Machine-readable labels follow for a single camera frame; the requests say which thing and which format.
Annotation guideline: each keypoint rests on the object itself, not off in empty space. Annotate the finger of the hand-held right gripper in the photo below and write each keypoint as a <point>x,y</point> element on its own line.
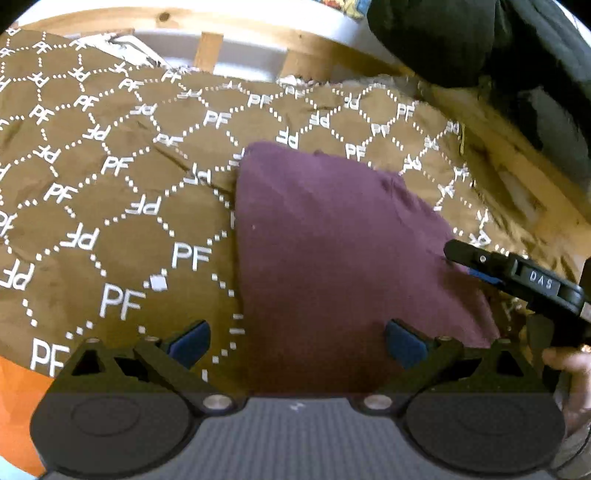
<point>478,261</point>

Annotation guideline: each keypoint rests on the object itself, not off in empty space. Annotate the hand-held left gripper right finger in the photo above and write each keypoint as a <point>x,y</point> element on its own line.
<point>406,344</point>

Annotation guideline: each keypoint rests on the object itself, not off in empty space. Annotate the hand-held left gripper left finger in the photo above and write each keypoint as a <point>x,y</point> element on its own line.
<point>191,344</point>

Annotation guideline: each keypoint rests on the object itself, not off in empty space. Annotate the maroon small garment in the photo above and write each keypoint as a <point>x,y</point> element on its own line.
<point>332,258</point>

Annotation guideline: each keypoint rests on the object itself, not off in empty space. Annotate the person's right hand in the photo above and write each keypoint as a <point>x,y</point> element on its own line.
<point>575,387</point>

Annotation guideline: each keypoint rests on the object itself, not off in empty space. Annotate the orange cloth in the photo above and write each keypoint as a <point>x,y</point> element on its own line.
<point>21,415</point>

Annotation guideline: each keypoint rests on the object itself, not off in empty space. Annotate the brown patterned blanket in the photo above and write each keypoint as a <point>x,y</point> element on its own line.
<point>92,184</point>

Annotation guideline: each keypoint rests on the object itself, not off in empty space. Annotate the black cloth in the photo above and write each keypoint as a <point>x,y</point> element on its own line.
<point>485,41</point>

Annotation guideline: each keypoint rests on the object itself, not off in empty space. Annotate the colourful printed cloth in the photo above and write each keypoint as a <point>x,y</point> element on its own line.
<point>346,7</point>

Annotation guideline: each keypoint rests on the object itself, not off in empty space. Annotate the wooden bed frame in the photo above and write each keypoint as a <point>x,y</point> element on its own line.
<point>304,50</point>

